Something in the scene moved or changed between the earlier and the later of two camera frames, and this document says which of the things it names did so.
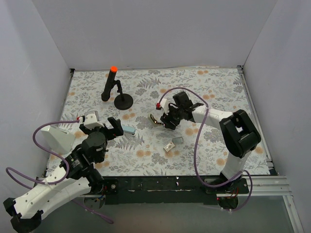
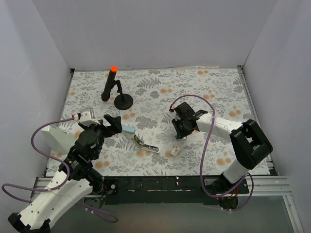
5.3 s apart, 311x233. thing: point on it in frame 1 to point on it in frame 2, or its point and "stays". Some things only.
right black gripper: x=168 y=119 to x=181 y=126
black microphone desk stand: x=123 y=101 stays
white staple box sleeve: x=169 y=146 to x=175 y=151
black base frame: x=179 y=190 stays
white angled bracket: x=60 y=141 stays
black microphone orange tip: x=106 y=94 stays
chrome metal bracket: x=156 y=115 to x=152 y=148
